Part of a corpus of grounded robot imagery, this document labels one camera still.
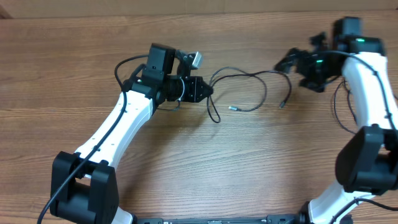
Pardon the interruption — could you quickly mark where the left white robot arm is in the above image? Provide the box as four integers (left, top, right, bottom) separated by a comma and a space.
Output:
37, 43, 213, 224

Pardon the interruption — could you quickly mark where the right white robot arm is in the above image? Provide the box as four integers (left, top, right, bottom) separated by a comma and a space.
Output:
274, 17, 397, 223

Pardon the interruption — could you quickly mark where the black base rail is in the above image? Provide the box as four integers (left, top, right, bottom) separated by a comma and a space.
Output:
132, 214, 305, 224

